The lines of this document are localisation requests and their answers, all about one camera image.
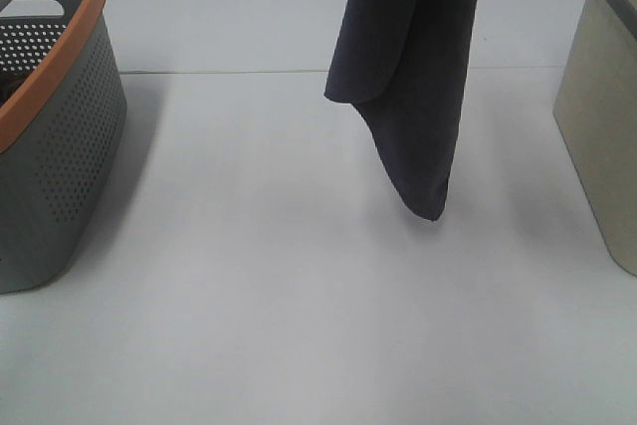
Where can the dark navy towel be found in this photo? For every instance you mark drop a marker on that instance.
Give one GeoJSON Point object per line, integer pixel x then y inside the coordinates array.
{"type": "Point", "coordinates": [402, 65]}

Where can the beige fabric bin grey rim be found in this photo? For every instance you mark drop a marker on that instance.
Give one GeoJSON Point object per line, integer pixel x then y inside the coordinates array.
{"type": "Point", "coordinates": [595, 110]}

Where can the grey perforated basket orange rim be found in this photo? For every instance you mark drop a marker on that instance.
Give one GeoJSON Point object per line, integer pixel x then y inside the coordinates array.
{"type": "Point", "coordinates": [62, 115]}

